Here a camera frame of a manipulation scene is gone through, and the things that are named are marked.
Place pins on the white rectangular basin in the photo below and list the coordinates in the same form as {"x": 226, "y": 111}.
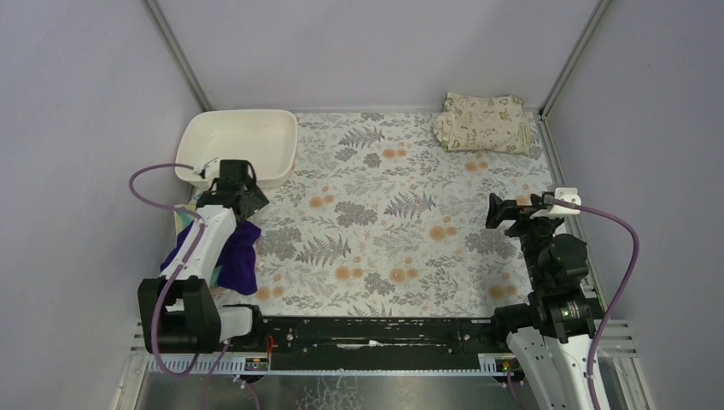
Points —
{"x": 267, "y": 138}

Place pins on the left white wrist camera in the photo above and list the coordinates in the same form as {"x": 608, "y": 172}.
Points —
{"x": 208, "y": 170}

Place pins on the floral patterned table mat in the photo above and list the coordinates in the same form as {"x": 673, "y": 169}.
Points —
{"x": 378, "y": 219}

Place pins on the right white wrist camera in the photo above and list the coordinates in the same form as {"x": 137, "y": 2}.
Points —
{"x": 560, "y": 203}

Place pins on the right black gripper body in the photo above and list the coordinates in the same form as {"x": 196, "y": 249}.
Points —
{"x": 514, "y": 212}

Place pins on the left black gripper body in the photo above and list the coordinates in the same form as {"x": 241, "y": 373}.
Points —
{"x": 238, "y": 184}

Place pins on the white cable duct strip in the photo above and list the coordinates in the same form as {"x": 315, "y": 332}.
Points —
{"x": 228, "y": 365}

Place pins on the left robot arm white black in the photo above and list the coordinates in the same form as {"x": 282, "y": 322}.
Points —
{"x": 177, "y": 311}

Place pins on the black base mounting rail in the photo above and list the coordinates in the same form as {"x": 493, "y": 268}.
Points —
{"x": 369, "y": 344}

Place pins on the yellow teal patterned towel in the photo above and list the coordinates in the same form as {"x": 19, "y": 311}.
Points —
{"x": 181, "y": 222}

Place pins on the purple towel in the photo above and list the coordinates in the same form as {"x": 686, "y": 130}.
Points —
{"x": 235, "y": 267}

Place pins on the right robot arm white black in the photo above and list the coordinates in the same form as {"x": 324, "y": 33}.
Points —
{"x": 551, "y": 335}

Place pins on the cream patterned folded towel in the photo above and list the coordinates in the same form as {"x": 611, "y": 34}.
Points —
{"x": 498, "y": 124}

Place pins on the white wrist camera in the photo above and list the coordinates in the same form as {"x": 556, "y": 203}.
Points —
{"x": 560, "y": 203}
{"x": 208, "y": 170}

